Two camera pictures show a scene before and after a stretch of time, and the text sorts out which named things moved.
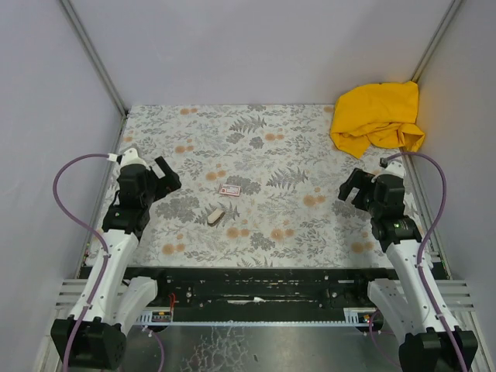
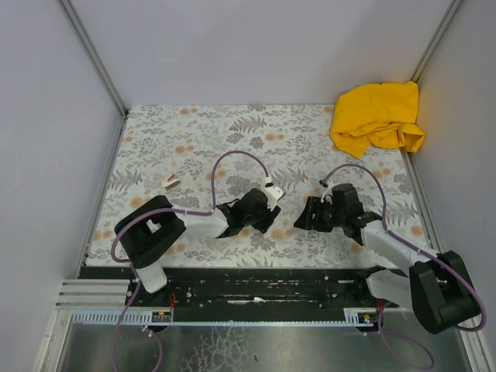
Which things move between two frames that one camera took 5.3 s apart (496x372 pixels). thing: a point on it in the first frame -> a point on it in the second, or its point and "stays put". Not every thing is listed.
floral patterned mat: [260, 188] stays put
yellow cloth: [382, 115] stays put
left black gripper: [162, 180] -> [265, 216]
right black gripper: [357, 190] -> [315, 213]
